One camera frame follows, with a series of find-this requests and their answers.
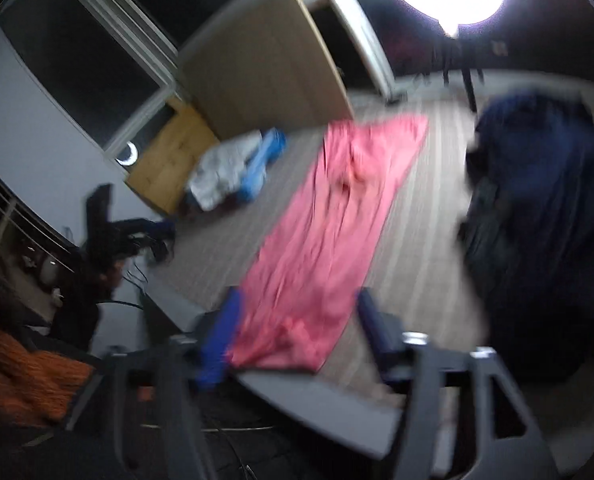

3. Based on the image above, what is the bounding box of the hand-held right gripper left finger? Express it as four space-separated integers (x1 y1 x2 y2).
104 287 245 480

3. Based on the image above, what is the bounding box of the person's orange knit sweater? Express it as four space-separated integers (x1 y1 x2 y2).
0 292 96 427

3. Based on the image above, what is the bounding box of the white garment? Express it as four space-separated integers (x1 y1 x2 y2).
187 130 268 211

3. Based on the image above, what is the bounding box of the dark olive garment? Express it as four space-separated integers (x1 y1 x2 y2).
458 180 525 303

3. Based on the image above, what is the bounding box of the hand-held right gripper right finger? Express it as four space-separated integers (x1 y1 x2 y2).
359 287 560 480

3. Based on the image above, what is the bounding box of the pine wood headboard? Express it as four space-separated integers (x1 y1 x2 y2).
127 97 222 216

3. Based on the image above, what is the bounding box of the pink garment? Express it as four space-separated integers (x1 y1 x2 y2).
227 115 430 373

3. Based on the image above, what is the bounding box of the light wooden board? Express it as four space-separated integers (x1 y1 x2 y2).
182 0 355 141

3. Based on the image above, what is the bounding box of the navy blue garment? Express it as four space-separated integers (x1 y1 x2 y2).
459 90 594 381

